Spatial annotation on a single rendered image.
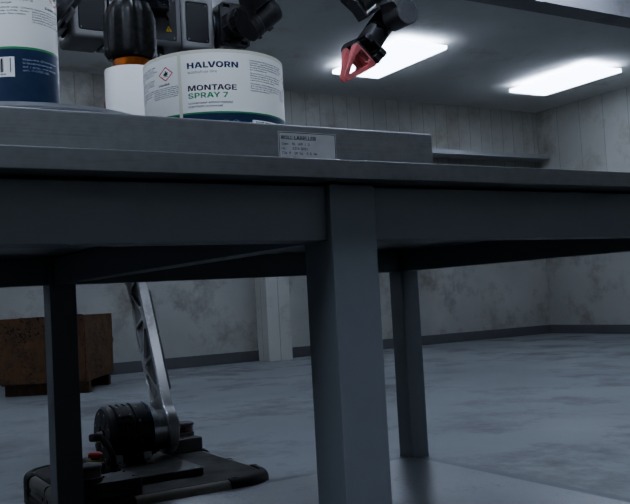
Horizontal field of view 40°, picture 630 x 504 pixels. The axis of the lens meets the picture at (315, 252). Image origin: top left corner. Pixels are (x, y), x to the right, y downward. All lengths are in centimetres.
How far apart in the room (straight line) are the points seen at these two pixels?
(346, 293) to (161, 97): 42
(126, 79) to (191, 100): 25
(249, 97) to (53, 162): 46
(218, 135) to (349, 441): 35
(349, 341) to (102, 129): 34
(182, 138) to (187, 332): 869
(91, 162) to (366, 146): 36
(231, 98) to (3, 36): 31
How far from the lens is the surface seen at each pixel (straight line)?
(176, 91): 118
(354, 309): 93
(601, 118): 1218
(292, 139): 96
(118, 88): 140
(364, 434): 95
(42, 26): 104
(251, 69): 119
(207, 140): 91
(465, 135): 1200
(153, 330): 262
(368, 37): 195
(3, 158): 77
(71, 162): 78
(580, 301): 1235
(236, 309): 981
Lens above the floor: 69
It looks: 3 degrees up
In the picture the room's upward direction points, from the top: 3 degrees counter-clockwise
